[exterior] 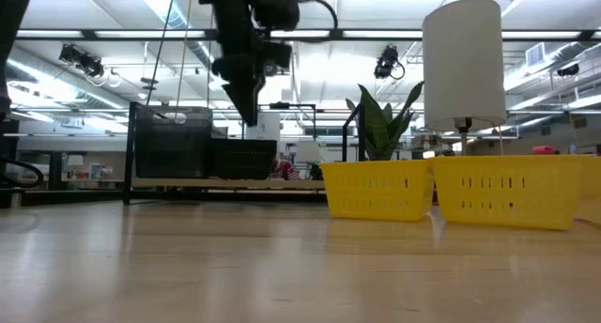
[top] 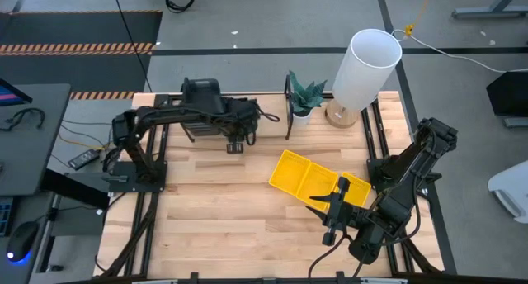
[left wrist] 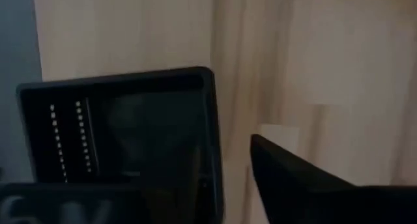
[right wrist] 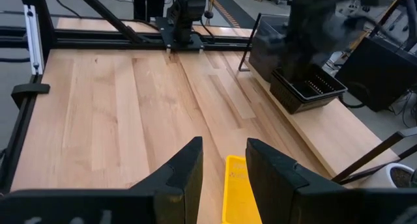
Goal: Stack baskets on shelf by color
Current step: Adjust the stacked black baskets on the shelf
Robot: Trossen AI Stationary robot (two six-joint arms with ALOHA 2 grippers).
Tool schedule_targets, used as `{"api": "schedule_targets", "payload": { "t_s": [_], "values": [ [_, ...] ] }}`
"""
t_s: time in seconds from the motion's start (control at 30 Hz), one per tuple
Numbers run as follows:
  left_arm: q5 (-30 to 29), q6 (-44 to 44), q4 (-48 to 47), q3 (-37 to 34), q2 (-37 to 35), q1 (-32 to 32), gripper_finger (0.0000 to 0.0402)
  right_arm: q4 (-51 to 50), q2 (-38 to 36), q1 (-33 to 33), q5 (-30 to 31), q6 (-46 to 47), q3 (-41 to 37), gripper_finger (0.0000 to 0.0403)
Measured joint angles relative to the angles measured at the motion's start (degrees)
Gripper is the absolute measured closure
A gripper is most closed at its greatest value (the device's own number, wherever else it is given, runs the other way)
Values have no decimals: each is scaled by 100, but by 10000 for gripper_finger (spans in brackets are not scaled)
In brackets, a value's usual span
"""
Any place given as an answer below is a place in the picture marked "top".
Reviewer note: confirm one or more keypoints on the black computer mouse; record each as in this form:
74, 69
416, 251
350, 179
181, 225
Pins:
22, 240

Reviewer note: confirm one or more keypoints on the computer monitor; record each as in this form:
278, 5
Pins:
10, 96

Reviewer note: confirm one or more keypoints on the black keyboard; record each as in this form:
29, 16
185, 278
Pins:
5, 218

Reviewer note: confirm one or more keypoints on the black power adapter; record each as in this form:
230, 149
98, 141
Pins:
84, 159

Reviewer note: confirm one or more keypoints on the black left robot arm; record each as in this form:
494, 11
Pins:
165, 112

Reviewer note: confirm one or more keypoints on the grey metal table leg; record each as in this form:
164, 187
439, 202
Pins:
486, 12

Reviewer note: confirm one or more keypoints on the wooden shelf black metal frame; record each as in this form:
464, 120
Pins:
272, 129

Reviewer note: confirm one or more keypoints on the black box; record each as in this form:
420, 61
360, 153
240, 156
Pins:
509, 94

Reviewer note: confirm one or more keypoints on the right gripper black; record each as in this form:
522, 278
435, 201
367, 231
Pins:
348, 218

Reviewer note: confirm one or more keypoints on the white plastic object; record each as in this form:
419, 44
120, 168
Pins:
511, 189

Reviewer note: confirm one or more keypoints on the white lamp with wooden base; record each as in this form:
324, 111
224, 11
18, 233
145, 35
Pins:
363, 77

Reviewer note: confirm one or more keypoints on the grey desk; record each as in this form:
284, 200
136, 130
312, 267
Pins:
29, 152

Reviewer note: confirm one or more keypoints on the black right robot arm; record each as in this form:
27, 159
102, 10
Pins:
412, 160

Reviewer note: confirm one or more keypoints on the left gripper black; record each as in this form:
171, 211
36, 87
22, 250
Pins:
241, 115

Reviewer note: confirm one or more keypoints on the green plant in white pot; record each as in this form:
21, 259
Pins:
304, 98

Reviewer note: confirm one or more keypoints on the black mat with hazard stripes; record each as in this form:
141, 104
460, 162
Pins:
74, 32

